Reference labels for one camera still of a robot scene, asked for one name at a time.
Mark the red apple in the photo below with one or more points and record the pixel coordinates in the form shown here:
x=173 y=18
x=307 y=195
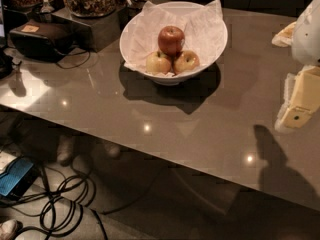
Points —
x=171 y=40

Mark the yellow apple left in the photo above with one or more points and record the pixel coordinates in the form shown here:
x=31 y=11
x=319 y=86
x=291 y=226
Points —
x=158 y=62

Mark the yellow-red apple right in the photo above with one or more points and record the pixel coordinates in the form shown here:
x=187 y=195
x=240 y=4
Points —
x=187 y=60

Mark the metal scoop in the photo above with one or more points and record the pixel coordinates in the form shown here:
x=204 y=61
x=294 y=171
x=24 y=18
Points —
x=46 y=7

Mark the black device with label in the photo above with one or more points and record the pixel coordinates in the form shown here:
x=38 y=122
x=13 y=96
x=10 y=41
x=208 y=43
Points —
x=48 y=42

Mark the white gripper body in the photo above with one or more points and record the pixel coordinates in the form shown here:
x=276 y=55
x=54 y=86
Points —
x=308 y=37

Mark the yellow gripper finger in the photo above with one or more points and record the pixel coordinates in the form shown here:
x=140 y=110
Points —
x=301 y=99
x=284 y=37

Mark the white shoe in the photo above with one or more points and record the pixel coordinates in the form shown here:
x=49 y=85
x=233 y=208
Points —
x=8 y=229

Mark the white paper liner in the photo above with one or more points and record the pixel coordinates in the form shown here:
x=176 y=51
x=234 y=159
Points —
x=206 y=30

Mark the blue box on floor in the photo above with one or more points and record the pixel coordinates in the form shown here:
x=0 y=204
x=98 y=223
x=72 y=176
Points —
x=17 y=177

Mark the white bowl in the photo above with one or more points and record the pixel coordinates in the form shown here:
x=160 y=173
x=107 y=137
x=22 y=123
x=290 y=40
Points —
x=173 y=80

